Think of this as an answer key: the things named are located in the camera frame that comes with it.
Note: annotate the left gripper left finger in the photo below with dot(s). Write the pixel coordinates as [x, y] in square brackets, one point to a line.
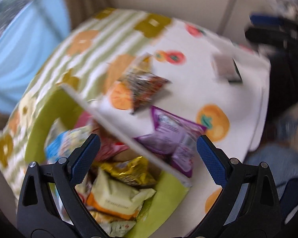
[37, 214]

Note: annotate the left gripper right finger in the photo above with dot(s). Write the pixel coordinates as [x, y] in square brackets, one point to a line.
[248, 204]

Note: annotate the orange and cream snack bag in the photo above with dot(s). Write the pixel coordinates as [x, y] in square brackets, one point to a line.
[116, 198]

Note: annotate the white and blue snack bag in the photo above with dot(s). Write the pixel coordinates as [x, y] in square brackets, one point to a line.
[66, 142]

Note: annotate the green cardboard snack box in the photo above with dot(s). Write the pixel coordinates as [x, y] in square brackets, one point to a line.
[171, 188]

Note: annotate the purple snack bag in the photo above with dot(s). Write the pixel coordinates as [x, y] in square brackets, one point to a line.
[174, 139]

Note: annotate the pink snack bag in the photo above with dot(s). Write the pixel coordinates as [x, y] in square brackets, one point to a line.
[110, 145]

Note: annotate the gold foil snack bag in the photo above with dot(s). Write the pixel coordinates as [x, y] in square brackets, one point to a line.
[134, 172]

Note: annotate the dark green snack packet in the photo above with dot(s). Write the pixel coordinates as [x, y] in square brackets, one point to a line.
[225, 68]

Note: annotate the blue window cloth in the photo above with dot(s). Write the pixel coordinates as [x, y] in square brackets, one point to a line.
[29, 31]

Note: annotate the potato chips bag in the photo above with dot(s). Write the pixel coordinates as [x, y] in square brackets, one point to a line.
[142, 83]

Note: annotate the white fruit print cloth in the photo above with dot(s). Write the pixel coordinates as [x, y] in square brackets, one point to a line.
[183, 55]

